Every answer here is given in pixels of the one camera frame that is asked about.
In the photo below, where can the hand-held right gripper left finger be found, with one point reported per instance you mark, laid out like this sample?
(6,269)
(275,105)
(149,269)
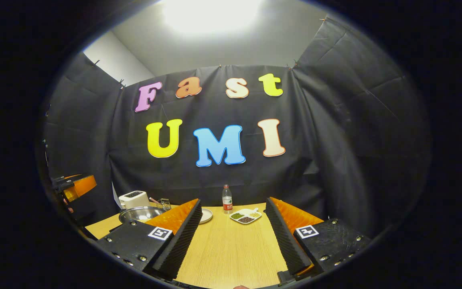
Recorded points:
(185,241)

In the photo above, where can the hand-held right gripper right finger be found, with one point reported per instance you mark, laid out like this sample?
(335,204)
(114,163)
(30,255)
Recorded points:
(285,243)

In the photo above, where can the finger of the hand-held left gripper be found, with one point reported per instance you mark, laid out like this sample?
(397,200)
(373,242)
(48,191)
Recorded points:
(68,180)
(82,186)

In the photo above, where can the stainless steel pot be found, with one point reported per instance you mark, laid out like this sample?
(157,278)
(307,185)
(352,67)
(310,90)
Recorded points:
(138,212)

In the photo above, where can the white oval plate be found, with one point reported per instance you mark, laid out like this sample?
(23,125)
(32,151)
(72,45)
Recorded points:
(206,216)

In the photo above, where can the heap of dark red beans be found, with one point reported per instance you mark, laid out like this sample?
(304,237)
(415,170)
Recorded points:
(246,220)

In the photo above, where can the white divided dish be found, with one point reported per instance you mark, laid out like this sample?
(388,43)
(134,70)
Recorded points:
(247,211)

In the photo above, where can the pink straw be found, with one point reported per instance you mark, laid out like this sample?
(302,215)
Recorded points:
(153,200)

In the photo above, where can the white toaster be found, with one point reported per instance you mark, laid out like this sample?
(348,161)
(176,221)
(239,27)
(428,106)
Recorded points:
(132,199)

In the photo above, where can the heap of green mung beans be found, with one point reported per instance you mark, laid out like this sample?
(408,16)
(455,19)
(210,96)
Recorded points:
(237,216)

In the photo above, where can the clear plastic water bottle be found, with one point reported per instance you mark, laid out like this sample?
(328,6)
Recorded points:
(227,204)

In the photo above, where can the black backdrop cloth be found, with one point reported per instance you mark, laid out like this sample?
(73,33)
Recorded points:
(327,152)

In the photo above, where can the ceiling light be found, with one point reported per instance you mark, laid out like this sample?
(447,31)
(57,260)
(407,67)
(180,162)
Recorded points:
(211,14)

